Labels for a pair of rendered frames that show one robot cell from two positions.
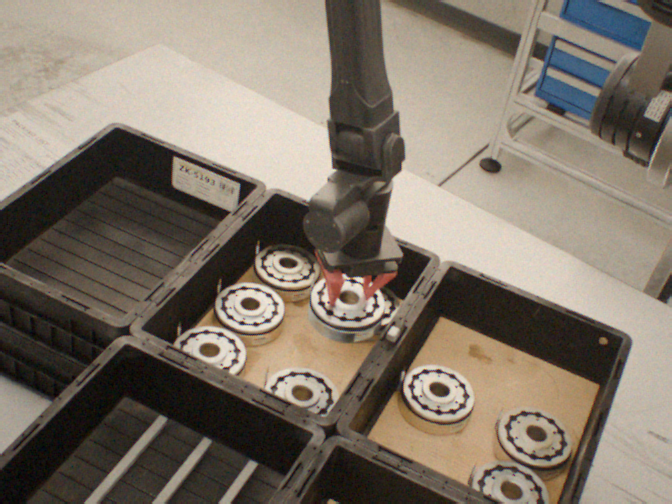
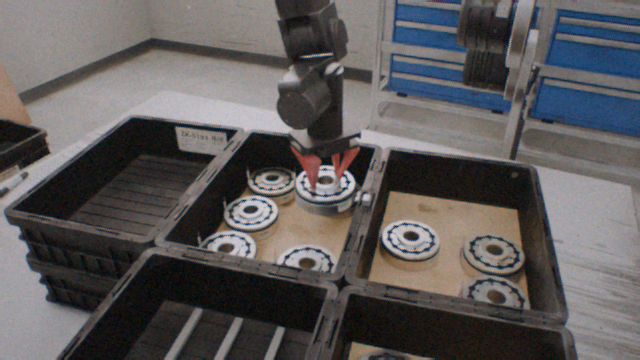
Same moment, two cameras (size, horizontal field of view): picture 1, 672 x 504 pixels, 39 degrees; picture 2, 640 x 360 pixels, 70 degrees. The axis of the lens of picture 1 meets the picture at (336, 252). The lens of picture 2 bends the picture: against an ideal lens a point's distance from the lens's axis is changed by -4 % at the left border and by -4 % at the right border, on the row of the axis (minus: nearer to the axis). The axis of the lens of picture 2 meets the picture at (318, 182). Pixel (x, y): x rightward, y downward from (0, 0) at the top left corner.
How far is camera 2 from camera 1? 0.53 m
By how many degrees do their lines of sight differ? 6
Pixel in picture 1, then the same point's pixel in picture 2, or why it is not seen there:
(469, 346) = (417, 205)
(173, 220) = (185, 172)
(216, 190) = (210, 143)
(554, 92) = (398, 85)
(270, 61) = not seen: hidden behind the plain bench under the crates
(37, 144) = not seen: hidden behind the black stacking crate
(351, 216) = (316, 92)
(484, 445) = (456, 270)
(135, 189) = (155, 159)
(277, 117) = (245, 112)
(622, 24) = (427, 37)
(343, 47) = not seen: outside the picture
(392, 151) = (337, 30)
